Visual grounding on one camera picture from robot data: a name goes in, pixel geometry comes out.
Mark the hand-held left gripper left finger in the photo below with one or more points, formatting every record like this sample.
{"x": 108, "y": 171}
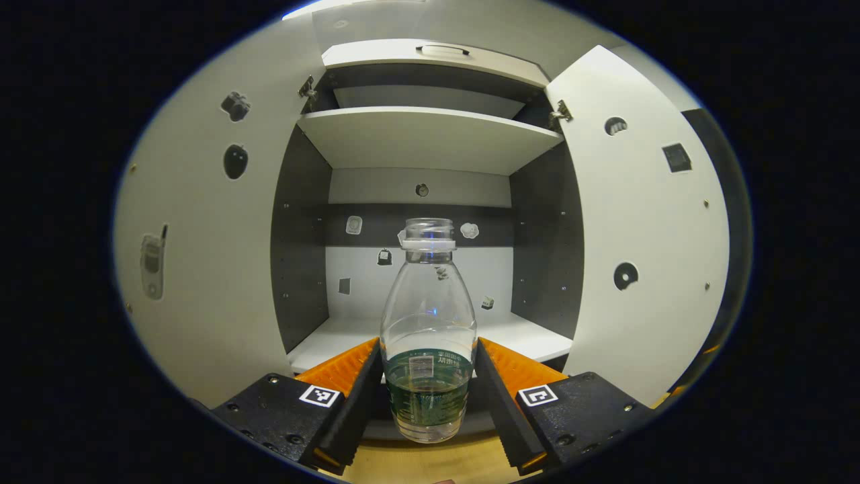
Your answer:
{"x": 353, "y": 410}

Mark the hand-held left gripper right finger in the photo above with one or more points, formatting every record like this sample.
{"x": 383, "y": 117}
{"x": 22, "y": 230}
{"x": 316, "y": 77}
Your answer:
{"x": 504, "y": 410}

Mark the clear plastic bottle green label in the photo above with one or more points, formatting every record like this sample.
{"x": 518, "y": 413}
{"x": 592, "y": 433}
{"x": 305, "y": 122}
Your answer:
{"x": 428, "y": 323}

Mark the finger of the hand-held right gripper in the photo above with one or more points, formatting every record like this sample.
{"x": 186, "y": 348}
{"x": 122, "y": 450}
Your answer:
{"x": 675, "y": 394}
{"x": 712, "y": 349}

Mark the white cabinet door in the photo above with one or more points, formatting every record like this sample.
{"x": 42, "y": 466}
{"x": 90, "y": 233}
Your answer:
{"x": 215, "y": 269}
{"x": 645, "y": 235}

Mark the white cabinet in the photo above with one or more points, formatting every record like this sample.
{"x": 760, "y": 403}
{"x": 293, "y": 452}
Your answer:
{"x": 423, "y": 138}

